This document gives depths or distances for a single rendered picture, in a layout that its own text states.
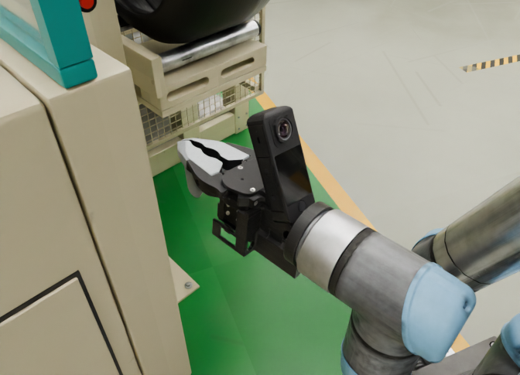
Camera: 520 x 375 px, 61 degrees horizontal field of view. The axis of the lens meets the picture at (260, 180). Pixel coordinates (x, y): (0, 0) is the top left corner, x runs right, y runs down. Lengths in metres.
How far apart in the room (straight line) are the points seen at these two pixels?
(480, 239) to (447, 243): 0.04
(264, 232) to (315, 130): 1.99
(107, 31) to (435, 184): 1.65
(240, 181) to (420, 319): 0.22
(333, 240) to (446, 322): 0.11
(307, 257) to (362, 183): 1.73
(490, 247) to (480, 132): 2.25
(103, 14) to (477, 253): 0.87
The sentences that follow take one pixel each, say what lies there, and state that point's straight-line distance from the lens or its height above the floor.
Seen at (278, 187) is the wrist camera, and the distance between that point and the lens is 0.43.
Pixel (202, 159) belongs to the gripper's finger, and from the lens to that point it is 0.51.
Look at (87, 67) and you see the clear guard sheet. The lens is 0.25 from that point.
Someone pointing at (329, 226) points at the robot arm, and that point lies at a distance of 0.42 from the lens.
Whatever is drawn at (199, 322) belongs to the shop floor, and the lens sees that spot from 1.63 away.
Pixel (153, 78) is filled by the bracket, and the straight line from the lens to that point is 1.04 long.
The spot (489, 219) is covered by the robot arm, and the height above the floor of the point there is 1.08.
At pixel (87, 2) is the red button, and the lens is 1.04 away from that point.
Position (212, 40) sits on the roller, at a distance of 1.17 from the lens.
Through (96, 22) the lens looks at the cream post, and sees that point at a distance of 1.07.
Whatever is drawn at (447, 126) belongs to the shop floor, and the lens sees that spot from 2.69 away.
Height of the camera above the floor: 1.39
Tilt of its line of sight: 41 degrees down
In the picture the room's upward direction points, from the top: 1 degrees clockwise
